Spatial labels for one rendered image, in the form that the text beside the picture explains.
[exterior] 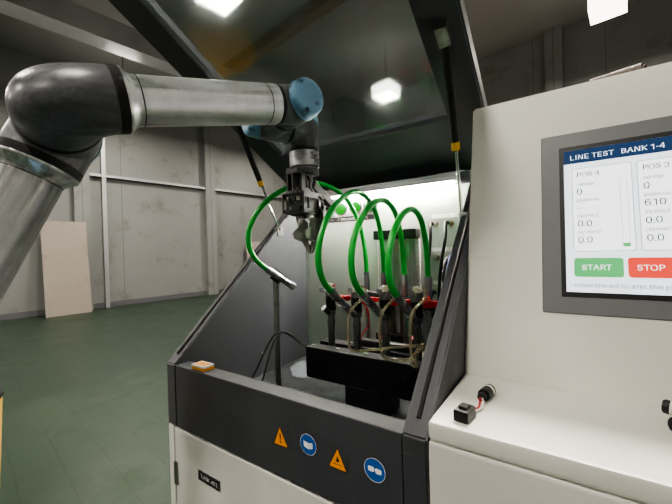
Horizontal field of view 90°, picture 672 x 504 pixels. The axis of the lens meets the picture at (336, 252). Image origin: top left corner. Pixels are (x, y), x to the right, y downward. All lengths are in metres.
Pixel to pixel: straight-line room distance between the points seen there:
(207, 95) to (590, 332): 0.76
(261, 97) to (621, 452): 0.74
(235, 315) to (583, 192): 0.91
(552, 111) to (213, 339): 0.99
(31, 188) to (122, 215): 9.32
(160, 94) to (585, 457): 0.74
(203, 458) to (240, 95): 0.81
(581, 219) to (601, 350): 0.23
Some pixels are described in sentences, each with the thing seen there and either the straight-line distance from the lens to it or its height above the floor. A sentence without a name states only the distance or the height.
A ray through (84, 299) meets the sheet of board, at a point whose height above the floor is 0.29.
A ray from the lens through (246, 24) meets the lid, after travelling 0.97.
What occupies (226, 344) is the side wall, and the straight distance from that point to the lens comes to 1.08.
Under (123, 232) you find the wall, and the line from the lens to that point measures 9.97.
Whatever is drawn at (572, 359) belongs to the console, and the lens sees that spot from 0.74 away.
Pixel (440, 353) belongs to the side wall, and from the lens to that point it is 0.64.
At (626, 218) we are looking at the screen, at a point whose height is 1.27.
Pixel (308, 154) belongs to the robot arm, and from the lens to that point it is 0.86.
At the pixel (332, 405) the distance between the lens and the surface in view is 0.67.
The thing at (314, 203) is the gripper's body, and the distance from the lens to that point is 0.85.
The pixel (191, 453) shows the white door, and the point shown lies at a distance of 1.03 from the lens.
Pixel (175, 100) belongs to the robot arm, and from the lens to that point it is 0.62.
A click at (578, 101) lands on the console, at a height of 1.51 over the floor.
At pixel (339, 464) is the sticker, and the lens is 0.69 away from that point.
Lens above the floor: 1.23
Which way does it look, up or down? level
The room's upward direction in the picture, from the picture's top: 2 degrees counter-clockwise
